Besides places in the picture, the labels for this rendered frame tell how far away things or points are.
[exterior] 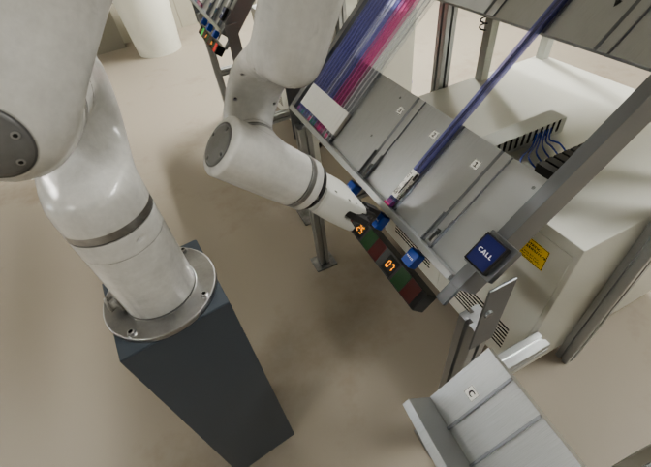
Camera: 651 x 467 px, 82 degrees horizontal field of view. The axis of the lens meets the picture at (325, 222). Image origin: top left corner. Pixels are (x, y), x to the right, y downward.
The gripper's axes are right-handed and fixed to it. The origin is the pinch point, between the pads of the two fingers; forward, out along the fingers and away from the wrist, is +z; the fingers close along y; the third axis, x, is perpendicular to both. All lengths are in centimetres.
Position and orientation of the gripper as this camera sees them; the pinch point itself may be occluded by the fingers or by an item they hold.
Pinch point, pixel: (367, 213)
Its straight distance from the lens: 70.2
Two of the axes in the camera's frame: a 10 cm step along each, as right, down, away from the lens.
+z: 6.8, 2.6, 6.8
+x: 5.9, -7.5, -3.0
